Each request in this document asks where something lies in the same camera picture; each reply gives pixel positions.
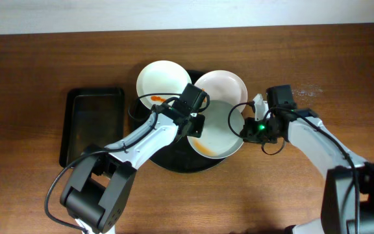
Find light grey plate bottom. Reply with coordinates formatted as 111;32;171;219
187;100;243;159

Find round black serving tray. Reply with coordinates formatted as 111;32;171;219
130;70;225;174

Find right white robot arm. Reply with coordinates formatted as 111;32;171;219
239;85;374;234

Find black cable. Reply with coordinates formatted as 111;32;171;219
44;92;211;234
227;101;362;234

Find right black cable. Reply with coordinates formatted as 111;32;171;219
227;101;362;234

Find pinkish white plate top right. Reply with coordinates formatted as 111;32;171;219
193;70;248;114

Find left black cable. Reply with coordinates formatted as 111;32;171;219
44;92;211;234

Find white plate top left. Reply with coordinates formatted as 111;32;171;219
136;60;192;109

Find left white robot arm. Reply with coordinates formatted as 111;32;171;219
60;84;210;233

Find rectangular black tray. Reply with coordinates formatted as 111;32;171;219
59;87;125;167

